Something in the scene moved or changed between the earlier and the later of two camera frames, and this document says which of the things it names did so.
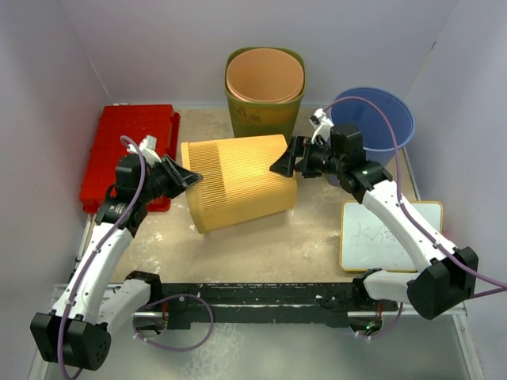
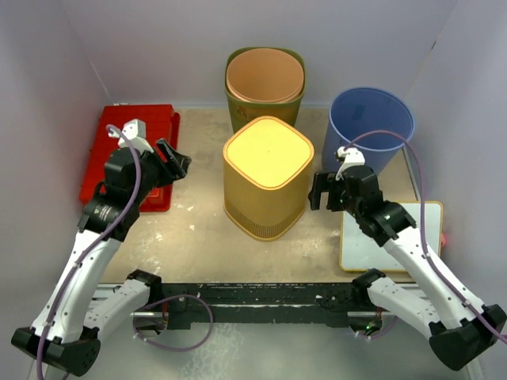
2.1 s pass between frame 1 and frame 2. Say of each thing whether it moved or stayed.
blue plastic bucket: stayed
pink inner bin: stayed
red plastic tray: stayed
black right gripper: moved
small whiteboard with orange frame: stayed
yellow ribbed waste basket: moved
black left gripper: moved
